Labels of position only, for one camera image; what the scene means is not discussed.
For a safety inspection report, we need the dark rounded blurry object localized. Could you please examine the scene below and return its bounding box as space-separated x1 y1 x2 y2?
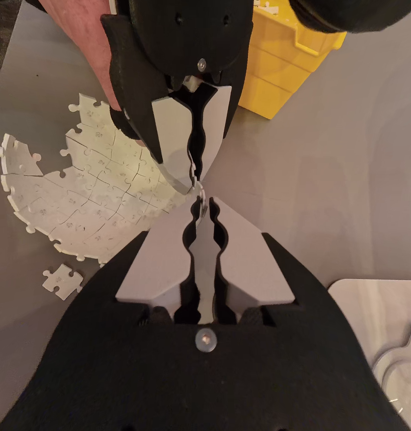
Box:
289 0 411 34

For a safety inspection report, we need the partly built puzzle ball shell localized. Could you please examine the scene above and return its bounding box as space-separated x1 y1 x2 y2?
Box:
0 92 197 266

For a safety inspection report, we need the yellow plastic bin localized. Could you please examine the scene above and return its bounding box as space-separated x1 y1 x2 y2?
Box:
237 0 347 120

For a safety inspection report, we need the person's left forearm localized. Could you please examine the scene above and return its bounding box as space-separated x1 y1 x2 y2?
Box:
37 0 125 112

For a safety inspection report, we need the white loose puzzle piece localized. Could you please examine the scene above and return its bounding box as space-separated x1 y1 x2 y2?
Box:
42 264 84 301

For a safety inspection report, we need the single curved puzzle piece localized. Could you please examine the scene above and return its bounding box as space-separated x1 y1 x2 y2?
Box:
193 180 209 227

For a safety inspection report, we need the pile of white puzzle pieces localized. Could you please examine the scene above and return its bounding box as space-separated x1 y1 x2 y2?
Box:
253 0 298 25

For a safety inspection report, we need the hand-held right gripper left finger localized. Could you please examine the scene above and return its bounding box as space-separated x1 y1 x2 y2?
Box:
115 197 202 321

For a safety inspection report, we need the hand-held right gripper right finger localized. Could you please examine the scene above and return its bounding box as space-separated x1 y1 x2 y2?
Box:
209 197 296 324

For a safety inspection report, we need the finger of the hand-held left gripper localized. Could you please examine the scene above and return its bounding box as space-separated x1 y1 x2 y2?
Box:
151 94 197 196
187 77 233 181

